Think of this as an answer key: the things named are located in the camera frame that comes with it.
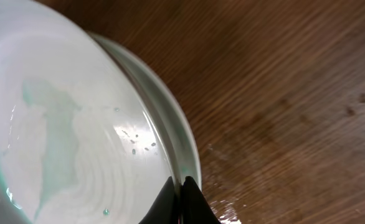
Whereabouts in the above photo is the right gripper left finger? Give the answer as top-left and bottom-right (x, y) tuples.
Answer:
(139, 176), (179, 224)

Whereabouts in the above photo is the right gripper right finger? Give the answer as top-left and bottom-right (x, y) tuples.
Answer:
(181, 176), (220, 224)

